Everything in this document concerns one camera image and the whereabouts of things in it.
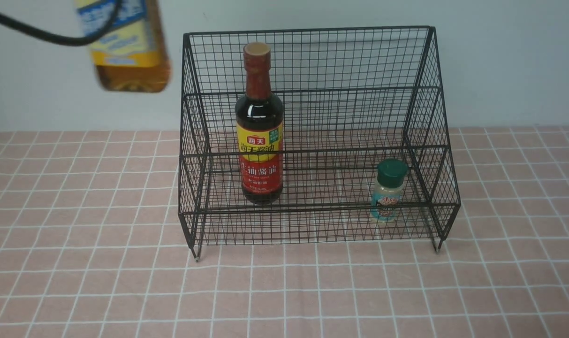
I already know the amber cooking wine bottle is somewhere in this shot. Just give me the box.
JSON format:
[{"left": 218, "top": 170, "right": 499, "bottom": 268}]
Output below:
[{"left": 89, "top": 0, "right": 171, "bottom": 93}]

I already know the green-capped seasoning shaker bottle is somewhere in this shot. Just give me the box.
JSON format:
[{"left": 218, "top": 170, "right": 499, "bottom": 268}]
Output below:
[{"left": 370, "top": 158, "right": 409, "bottom": 223}]

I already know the dark soy sauce bottle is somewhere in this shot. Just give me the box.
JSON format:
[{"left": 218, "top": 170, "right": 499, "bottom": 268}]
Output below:
[{"left": 235, "top": 41, "right": 284, "bottom": 205}]

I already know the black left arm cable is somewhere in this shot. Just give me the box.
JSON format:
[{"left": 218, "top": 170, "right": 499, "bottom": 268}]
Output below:
[{"left": 0, "top": 0, "right": 124, "bottom": 47}]

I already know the pink checked tablecloth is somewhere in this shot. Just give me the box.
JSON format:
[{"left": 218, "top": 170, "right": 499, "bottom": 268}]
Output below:
[{"left": 0, "top": 127, "right": 569, "bottom": 338}]

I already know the black wire mesh shelf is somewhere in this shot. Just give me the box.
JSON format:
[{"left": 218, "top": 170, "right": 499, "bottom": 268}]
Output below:
[{"left": 178, "top": 25, "right": 462, "bottom": 261}]

